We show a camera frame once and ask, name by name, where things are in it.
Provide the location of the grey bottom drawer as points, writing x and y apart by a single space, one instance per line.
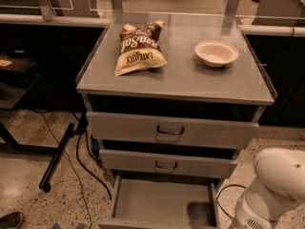
159 201

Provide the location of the grey drawer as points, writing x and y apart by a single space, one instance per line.
159 201
167 164
171 130

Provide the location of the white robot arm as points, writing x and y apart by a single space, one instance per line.
278 187

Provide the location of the grey metal drawer cabinet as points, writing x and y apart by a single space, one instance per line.
185 87

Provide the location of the grey top drawer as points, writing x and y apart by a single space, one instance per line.
171 130

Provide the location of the grey middle drawer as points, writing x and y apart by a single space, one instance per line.
167 164

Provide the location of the brown yellow chip bag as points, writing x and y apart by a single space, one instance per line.
139 49

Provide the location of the white paper bowl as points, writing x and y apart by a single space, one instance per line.
216 54

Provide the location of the black stand leg with wheel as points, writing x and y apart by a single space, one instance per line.
45 182

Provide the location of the dark side table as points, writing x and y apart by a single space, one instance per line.
16 78

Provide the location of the brown shoe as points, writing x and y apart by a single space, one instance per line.
12 221

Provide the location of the white counter rail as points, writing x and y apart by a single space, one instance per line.
61 21

